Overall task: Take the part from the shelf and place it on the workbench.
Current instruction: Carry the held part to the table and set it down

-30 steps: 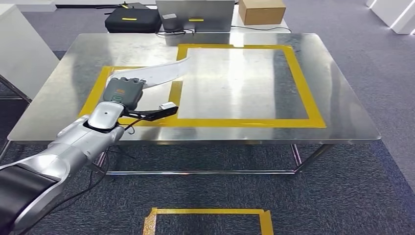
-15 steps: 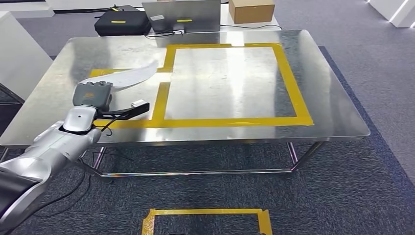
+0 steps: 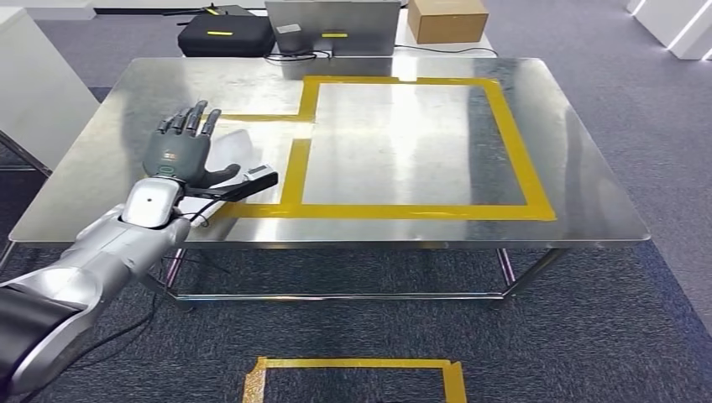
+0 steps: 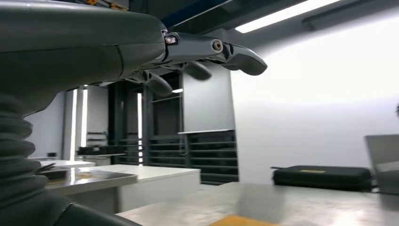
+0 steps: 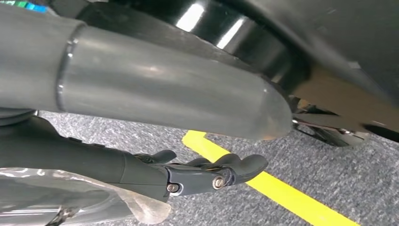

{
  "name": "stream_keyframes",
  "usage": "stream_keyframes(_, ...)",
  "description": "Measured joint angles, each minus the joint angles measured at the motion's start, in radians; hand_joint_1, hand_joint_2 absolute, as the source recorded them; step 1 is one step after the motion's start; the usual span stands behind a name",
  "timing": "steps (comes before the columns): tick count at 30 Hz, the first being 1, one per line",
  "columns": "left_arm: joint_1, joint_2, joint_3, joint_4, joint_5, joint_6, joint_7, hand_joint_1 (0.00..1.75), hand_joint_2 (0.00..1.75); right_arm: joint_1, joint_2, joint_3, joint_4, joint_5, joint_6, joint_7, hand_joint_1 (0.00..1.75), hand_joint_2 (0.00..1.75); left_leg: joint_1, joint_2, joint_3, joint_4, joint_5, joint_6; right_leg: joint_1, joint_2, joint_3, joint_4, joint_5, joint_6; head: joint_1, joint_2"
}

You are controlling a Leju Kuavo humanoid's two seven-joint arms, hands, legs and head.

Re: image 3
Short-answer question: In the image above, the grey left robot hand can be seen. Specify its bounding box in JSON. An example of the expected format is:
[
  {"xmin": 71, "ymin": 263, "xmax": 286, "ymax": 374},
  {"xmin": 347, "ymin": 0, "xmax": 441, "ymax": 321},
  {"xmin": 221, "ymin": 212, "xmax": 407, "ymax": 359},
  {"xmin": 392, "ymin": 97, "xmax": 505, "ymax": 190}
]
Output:
[{"xmin": 141, "ymin": 99, "xmax": 243, "ymax": 191}]

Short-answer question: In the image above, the white plastic car body part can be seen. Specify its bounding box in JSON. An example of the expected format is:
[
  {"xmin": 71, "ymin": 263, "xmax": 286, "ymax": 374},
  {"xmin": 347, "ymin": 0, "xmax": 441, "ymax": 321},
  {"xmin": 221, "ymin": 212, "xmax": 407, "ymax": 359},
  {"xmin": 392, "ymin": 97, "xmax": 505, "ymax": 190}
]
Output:
[{"xmin": 176, "ymin": 128, "xmax": 280, "ymax": 227}]

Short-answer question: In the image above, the stainless steel workbench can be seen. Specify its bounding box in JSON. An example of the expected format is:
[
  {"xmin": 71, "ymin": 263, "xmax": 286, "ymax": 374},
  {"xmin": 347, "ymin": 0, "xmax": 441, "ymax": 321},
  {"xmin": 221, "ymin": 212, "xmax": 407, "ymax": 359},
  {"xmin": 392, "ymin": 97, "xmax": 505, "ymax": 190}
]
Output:
[{"xmin": 0, "ymin": 55, "xmax": 652, "ymax": 311}]

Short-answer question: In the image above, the yellow tape on workbench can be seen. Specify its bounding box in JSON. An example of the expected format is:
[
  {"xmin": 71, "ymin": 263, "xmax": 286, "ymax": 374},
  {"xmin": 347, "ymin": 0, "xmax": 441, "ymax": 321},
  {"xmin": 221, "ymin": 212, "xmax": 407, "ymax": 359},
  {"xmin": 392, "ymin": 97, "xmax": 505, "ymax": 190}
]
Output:
[{"xmin": 204, "ymin": 75, "xmax": 558, "ymax": 223}]

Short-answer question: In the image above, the black carrying case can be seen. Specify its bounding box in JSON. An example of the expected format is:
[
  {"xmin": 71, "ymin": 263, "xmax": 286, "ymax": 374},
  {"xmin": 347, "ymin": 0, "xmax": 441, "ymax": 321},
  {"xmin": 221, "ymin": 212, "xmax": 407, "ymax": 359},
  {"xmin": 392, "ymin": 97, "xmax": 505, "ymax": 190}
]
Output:
[{"xmin": 177, "ymin": 13, "xmax": 277, "ymax": 59}]

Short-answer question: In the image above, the white cabinet panel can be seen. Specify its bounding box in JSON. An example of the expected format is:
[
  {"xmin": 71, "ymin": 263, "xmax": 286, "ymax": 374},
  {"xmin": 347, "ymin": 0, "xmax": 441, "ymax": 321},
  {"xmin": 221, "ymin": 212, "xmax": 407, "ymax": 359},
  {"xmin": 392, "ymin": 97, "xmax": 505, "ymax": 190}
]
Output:
[{"xmin": 0, "ymin": 6, "xmax": 102, "ymax": 171}]

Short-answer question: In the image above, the brown cardboard box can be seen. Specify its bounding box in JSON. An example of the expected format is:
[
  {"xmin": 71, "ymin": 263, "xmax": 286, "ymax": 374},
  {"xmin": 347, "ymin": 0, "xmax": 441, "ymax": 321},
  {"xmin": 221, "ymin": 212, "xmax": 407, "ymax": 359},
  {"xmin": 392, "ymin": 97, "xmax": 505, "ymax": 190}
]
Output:
[{"xmin": 406, "ymin": 0, "xmax": 491, "ymax": 46}]

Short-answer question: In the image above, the white lit partition block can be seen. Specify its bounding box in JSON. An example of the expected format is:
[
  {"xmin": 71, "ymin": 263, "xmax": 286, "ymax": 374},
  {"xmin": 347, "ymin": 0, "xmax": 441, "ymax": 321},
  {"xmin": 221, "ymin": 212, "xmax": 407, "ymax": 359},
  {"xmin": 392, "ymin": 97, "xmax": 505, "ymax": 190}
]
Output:
[{"xmin": 626, "ymin": 0, "xmax": 712, "ymax": 61}]

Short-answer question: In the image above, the black robot wrist cable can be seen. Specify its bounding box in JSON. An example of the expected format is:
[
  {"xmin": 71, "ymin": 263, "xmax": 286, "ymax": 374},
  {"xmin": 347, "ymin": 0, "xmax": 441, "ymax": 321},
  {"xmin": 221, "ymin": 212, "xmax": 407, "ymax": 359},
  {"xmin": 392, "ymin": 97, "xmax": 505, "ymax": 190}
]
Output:
[{"xmin": 187, "ymin": 196, "xmax": 227, "ymax": 230}]

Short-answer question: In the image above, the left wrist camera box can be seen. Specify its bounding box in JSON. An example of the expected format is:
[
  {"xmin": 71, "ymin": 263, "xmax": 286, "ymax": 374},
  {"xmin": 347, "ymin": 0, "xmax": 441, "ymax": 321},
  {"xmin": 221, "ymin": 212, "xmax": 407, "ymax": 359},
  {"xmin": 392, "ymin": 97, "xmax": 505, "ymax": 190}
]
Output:
[{"xmin": 185, "ymin": 164, "xmax": 280, "ymax": 203}]

